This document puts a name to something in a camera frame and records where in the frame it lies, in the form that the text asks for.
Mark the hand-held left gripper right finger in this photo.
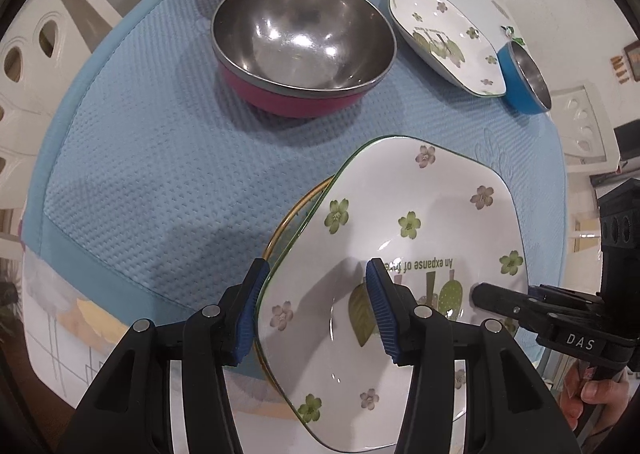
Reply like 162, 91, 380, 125
365, 258, 576, 454

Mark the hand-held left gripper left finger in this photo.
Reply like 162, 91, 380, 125
60, 258, 271, 454

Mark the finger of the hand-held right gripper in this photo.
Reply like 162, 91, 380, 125
472, 281, 557, 335

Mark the large white floral plate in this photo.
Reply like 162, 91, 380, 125
254, 135, 531, 454

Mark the blue steel bowl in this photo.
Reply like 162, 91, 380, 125
495, 40, 553, 115

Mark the person's right hand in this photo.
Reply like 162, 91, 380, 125
565, 363, 633, 454

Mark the gold rimmed plate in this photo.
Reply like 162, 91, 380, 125
255, 175, 337, 387

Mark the blue textured mat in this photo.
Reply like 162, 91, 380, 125
20, 0, 571, 385

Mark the white plastic chair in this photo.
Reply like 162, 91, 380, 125
550, 84, 621, 166
0, 0, 126, 215

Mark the printed tablecloth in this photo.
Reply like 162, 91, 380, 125
20, 234, 311, 435

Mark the small white floral plate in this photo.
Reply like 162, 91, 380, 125
387, 0, 508, 99

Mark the pink steel bowl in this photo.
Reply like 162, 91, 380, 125
210, 0, 398, 118

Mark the small wall decoration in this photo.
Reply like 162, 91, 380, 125
611, 41, 640, 84

